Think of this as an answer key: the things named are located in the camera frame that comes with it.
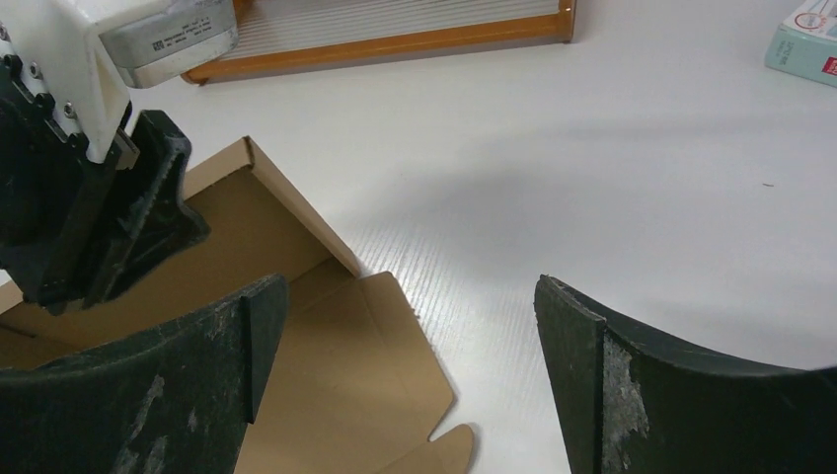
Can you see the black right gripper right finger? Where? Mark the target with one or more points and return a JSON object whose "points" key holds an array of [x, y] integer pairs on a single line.
{"points": [[631, 398]]}

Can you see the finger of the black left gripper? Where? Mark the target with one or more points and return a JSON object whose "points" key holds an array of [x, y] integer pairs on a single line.
{"points": [[145, 220]]}

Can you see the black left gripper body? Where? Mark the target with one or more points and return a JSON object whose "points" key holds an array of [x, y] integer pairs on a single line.
{"points": [[52, 195]]}

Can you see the brown cardboard box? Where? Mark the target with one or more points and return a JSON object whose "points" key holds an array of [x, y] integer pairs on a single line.
{"points": [[355, 386]]}

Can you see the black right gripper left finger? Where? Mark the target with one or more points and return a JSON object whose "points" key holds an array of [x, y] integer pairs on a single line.
{"points": [[175, 398]]}

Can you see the orange wooden shelf rack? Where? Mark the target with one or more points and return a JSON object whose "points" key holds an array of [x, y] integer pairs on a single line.
{"points": [[281, 36]]}

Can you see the white teal small carton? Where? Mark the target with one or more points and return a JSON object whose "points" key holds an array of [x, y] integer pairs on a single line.
{"points": [[804, 44]]}

